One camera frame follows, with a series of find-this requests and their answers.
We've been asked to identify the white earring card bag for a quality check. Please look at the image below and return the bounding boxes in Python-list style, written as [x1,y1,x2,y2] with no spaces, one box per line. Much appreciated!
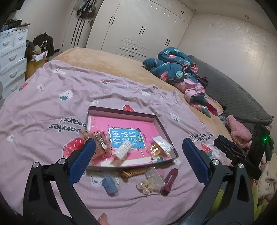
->
[153,136,174,153]

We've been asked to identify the small blue plastic box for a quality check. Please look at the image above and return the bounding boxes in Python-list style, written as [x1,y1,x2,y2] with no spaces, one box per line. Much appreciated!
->
[101,176,119,196]

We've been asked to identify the maroon snap hair clip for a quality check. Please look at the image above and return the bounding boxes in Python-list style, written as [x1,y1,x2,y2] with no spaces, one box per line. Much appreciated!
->
[160,168,178,196]

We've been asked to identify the dotted mesh bow hair clip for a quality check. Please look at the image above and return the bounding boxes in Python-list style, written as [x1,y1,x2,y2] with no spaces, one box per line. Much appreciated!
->
[79,130,112,160]

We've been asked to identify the clear bag with earrings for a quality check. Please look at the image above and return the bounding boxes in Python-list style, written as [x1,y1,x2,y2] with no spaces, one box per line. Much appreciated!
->
[145,167,165,189]

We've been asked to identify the orange spiral hair tie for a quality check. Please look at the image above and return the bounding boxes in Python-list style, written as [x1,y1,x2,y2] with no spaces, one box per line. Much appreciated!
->
[120,167,148,180]

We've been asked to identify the white claw hair clip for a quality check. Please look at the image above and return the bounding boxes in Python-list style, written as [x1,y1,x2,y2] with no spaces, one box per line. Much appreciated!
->
[113,140,133,161]

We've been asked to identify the pearl hair accessory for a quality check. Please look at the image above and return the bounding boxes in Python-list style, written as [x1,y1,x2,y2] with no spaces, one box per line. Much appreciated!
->
[136,180,155,195]

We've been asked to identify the left hand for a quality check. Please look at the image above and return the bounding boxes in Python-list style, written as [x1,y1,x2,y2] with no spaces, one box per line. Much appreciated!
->
[98,213,109,225]

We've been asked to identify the pink fuzzy cloth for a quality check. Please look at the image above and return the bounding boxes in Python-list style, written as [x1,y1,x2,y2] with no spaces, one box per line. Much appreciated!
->
[226,115,252,149]

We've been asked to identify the grey padded headboard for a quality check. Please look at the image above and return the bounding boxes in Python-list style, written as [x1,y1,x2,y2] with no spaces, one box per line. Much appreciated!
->
[189,55,274,132]

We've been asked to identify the pink pajama garment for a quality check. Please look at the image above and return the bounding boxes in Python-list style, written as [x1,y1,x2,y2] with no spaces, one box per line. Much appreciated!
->
[174,78,211,118]

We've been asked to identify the pink strawberry print blanket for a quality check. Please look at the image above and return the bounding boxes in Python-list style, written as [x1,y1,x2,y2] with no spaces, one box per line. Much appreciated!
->
[1,60,231,224]

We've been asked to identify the pink book in tray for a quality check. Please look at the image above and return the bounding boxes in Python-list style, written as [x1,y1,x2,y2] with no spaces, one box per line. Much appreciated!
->
[89,115,174,167]

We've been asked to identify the dark cardboard tray box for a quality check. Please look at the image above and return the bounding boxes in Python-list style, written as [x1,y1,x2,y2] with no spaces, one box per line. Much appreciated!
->
[84,105,180,173]

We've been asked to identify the teal floral quilt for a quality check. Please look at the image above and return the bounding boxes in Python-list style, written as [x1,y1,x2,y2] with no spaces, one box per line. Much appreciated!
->
[143,47,198,84]

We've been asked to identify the white drawer cabinet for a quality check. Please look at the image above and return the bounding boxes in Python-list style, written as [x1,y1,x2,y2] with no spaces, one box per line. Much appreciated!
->
[1,26,28,99]

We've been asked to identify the white wardrobe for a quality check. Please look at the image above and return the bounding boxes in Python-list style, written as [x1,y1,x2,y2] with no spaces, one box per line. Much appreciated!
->
[60,0,194,62]

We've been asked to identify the black backpack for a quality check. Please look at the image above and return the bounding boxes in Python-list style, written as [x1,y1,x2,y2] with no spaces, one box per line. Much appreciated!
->
[33,33,55,56]

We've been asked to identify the hanging bags on door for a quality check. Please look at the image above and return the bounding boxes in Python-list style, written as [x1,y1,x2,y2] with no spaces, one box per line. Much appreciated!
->
[74,0,97,19]

